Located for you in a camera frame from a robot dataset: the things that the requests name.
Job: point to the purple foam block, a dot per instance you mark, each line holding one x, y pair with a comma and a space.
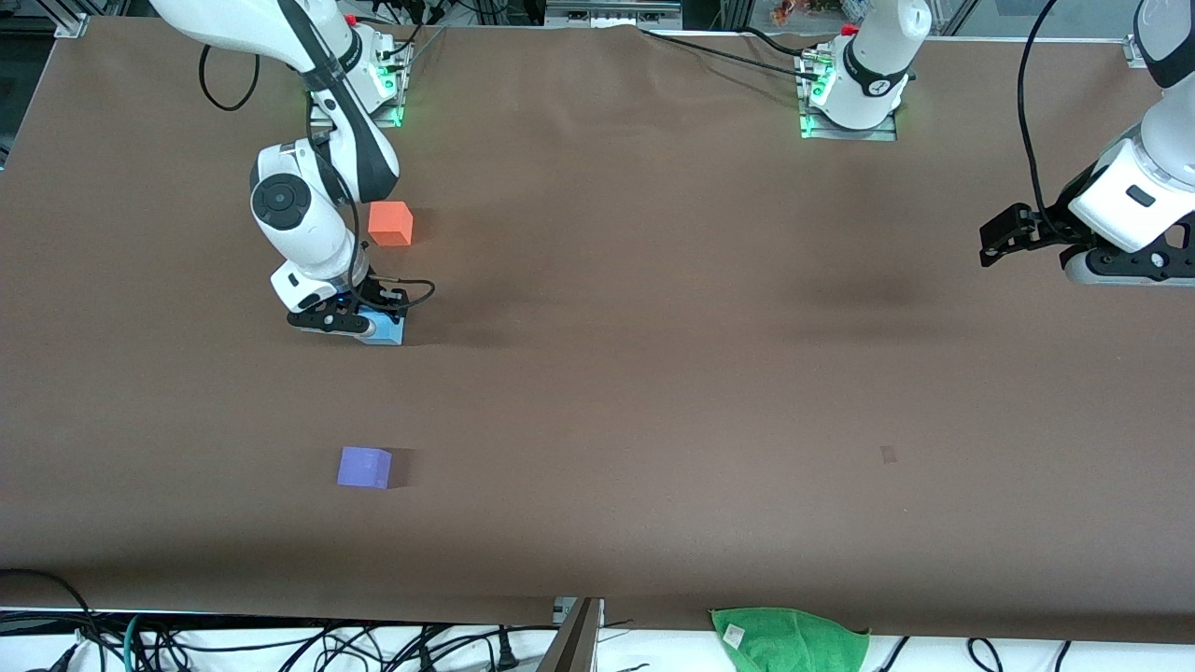
364, 468

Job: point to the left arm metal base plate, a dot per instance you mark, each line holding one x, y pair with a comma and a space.
882, 133

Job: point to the brown paper table cover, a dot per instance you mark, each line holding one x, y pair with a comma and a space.
653, 420

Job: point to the grey power strip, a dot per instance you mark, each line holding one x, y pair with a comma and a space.
611, 14

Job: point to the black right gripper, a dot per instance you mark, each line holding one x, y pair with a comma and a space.
381, 297

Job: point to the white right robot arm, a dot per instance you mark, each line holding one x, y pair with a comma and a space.
308, 224

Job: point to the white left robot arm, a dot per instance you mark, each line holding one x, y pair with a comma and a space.
873, 65

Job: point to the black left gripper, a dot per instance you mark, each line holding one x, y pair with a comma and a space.
1047, 227

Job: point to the grey aluminium profile bar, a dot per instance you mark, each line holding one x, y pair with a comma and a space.
571, 644

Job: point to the orange foam block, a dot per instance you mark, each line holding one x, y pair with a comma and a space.
392, 224

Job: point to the green microfibre cloth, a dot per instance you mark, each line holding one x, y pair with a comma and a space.
794, 644

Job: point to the blue foam block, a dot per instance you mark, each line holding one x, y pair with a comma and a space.
387, 331

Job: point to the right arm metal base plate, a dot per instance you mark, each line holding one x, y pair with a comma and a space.
397, 112

